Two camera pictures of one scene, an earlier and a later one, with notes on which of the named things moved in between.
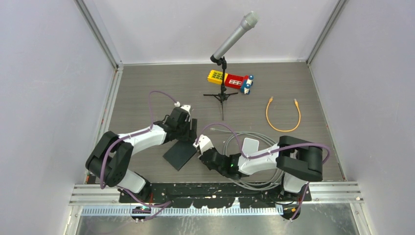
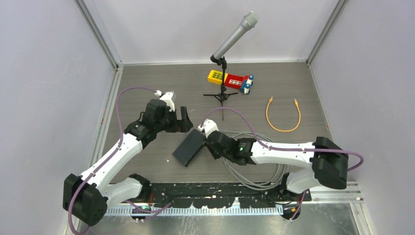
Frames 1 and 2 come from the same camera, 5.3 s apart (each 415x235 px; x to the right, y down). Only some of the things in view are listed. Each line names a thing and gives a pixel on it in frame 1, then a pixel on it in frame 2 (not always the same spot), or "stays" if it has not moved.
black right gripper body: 222,171 -> 217,154
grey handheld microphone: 248,21 stays
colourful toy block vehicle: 244,83 stays
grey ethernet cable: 233,133 stays
